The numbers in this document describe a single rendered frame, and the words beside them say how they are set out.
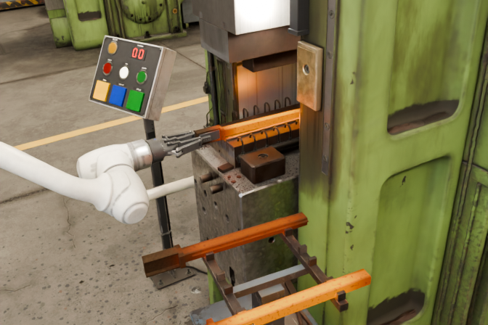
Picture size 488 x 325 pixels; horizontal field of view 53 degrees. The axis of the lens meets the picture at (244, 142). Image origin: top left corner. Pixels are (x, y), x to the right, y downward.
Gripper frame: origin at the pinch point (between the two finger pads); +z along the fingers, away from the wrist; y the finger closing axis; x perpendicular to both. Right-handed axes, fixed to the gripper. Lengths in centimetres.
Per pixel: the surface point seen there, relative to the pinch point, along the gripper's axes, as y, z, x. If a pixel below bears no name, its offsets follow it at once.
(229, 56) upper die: 7.5, 5.7, 27.1
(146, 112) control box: -37.3, -8.8, -3.9
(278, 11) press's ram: 12.6, 19.5, 38.8
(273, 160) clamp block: 19.4, 12.5, -4.1
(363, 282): 71, 3, -6
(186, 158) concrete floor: -161, 49, -102
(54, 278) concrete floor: -84, -56, -101
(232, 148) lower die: 6.6, 5.2, -3.4
